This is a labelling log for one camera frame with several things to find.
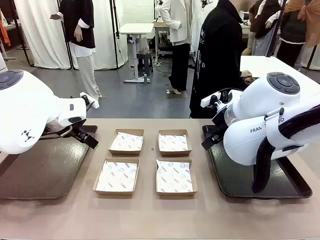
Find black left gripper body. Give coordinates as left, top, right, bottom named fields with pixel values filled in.
left=71, top=124, right=88, bottom=142

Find black clothing rack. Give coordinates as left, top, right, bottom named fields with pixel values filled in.
left=0, top=0, right=35, bottom=67

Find brown cardboard food tray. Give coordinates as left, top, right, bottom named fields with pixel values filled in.
left=107, top=128, right=145, bottom=156
left=155, top=158, right=198, bottom=197
left=93, top=157, right=140, bottom=196
left=157, top=129, right=193, bottom=157

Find white height adjustable desk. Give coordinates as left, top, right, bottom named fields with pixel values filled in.
left=119, top=22, right=155, bottom=84

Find person in black sweatshirt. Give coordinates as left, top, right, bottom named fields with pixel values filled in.
left=189, top=0, right=251, bottom=120

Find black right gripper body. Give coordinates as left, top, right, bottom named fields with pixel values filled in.
left=211, top=111, right=228, bottom=138

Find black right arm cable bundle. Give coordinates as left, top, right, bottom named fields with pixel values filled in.
left=218, top=87, right=320, bottom=194

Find large white table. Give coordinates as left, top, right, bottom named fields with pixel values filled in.
left=239, top=55, right=320, bottom=85

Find flat mannequin base plate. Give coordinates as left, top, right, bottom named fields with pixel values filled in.
left=165, top=89, right=190, bottom=100

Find orange hanging garment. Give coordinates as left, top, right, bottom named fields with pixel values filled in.
left=0, top=9, right=12, bottom=48

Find dark plastic stool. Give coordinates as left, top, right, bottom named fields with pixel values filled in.
left=136, top=51, right=154, bottom=75

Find white cylindrical air purifier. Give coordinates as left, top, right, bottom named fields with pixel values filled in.
left=0, top=53, right=8, bottom=73

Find mannequin with orange scarf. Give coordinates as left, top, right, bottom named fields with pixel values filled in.
left=276, top=0, right=320, bottom=68

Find black slanted stand pole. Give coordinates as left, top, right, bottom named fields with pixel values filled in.
left=265, top=0, right=288, bottom=58

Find large black handled tray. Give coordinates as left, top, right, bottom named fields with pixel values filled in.
left=201, top=124, right=313, bottom=200

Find mannequin white jacket black trousers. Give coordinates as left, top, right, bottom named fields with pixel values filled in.
left=154, top=0, right=198, bottom=96

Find black tripod stand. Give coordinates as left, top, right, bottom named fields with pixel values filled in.
left=109, top=0, right=121, bottom=70

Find brown plastic serving tray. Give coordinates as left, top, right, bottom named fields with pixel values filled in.
left=0, top=124, right=99, bottom=201

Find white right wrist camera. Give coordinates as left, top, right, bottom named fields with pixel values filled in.
left=200, top=91, right=223, bottom=109

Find mannequin with brown top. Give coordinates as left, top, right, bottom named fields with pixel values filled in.
left=241, top=0, right=285, bottom=56

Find small wooden top desk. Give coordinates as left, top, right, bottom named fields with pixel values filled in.
left=152, top=21, right=173, bottom=63

